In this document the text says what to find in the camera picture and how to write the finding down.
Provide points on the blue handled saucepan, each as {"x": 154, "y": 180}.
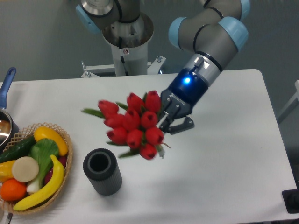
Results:
{"x": 8, "y": 127}

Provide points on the yellow bell pepper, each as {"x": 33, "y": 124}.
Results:
{"x": 6, "y": 171}

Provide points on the white metal base frame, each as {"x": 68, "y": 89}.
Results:
{"x": 155, "y": 67}

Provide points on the dark red vegetable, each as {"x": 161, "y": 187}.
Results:
{"x": 63, "y": 161}

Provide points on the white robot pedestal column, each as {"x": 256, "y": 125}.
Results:
{"x": 129, "y": 45}

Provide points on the woven wicker basket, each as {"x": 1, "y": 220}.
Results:
{"x": 23, "y": 134}

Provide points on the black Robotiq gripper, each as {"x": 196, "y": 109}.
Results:
{"x": 178, "y": 101}

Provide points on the red tulip bouquet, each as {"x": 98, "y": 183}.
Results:
{"x": 133, "y": 124}

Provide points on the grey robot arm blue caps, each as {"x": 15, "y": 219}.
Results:
{"x": 214, "y": 37}

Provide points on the green cucumber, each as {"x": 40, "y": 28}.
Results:
{"x": 18, "y": 150}

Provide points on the dark grey ribbed vase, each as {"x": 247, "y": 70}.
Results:
{"x": 101, "y": 168}

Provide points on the yellow banana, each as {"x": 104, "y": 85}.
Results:
{"x": 46, "y": 191}

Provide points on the green bok choy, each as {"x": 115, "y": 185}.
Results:
{"x": 41, "y": 153}

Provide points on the yellow squash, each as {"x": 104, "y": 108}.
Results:
{"x": 44, "y": 132}

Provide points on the white furniture leg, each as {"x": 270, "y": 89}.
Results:
{"x": 291, "y": 104}

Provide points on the orange fruit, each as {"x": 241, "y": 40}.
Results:
{"x": 13, "y": 190}

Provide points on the black device at table edge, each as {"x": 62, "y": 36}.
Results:
{"x": 291, "y": 200}

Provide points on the beige round disc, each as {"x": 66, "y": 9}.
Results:
{"x": 25, "y": 169}

